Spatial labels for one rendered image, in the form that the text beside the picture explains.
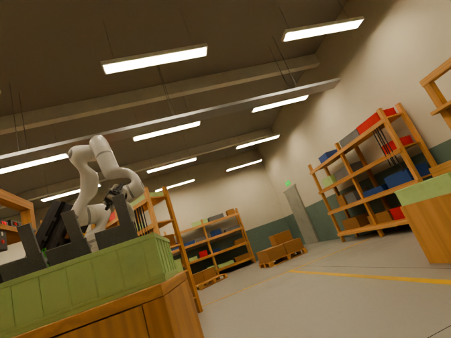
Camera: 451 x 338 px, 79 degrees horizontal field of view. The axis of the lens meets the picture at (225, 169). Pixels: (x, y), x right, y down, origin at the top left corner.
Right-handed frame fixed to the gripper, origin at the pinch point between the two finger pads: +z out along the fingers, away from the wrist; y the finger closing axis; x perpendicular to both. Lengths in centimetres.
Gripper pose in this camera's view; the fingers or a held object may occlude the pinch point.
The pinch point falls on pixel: (111, 196)
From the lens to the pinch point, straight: 122.6
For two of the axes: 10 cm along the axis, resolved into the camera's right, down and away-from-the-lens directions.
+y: 4.6, -8.7, 1.6
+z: 2.0, -0.8, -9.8
